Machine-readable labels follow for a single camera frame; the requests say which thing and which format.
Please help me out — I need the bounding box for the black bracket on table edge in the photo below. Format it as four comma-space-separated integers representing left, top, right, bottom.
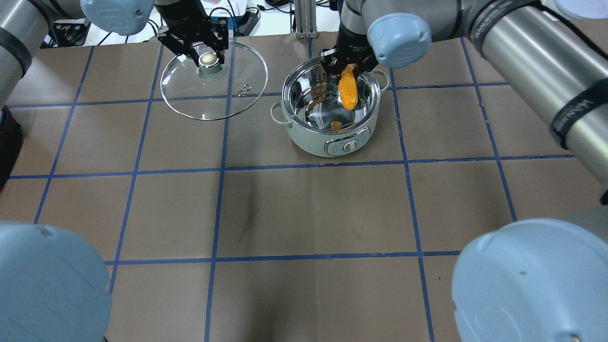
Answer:
40, 19, 91, 48

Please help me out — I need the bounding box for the aluminium frame post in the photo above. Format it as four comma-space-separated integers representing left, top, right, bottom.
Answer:
294, 0, 318, 39

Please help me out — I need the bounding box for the glass pot lid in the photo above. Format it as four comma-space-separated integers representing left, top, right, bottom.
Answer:
159, 41, 269, 121

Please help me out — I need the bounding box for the black power adapter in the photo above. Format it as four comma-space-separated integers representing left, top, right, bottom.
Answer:
235, 7, 260, 37

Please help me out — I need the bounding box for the yellow plastic corn cob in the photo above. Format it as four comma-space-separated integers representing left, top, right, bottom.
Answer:
338, 64, 358, 111

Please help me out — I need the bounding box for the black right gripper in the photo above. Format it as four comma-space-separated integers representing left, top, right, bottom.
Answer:
320, 24, 379, 72

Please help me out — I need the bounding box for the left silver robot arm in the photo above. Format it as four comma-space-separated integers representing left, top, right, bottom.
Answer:
1, 42, 228, 342

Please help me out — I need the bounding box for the pale green electric pot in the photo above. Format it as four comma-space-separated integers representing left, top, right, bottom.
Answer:
270, 57, 390, 158

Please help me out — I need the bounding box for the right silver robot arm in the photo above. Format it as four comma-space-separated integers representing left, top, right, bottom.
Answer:
210, 85, 607, 342

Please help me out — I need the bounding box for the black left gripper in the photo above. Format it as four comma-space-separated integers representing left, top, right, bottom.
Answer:
154, 0, 228, 67

